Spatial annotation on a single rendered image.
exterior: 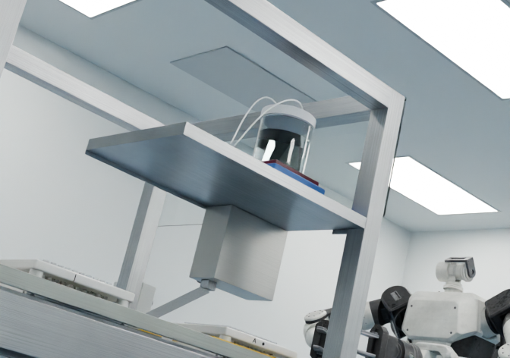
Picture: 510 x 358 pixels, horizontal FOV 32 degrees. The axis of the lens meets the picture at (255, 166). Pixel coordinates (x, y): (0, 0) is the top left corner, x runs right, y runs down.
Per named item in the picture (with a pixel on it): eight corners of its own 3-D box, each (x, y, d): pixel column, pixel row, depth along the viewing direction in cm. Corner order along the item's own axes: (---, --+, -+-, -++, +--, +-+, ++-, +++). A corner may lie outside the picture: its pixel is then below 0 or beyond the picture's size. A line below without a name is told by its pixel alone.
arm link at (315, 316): (304, 310, 312) (366, 293, 309) (316, 345, 313) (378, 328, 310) (303, 320, 301) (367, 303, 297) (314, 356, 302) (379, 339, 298)
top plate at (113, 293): (71, 299, 206) (73, 290, 207) (133, 303, 188) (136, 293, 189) (-24, 268, 191) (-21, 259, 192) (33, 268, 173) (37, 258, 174)
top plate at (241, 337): (225, 334, 205) (227, 326, 206) (159, 328, 223) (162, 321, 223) (297, 359, 220) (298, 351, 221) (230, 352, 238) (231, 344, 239)
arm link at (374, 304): (376, 321, 312) (414, 311, 310) (379, 338, 304) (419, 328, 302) (367, 296, 306) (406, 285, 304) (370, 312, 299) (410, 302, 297)
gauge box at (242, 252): (246, 299, 250) (262, 232, 257) (272, 301, 243) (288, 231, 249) (187, 277, 237) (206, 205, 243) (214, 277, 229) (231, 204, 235)
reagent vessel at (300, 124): (275, 184, 252) (289, 124, 258) (315, 181, 241) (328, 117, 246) (236, 164, 242) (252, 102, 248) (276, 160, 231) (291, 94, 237)
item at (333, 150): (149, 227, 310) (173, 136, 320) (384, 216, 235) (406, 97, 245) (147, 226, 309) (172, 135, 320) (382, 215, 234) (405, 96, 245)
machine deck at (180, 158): (261, 235, 256) (264, 222, 257) (363, 232, 229) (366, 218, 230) (84, 153, 218) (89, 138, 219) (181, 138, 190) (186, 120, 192)
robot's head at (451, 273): (444, 290, 294) (448, 265, 297) (470, 291, 287) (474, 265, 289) (432, 285, 290) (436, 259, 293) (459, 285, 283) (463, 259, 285)
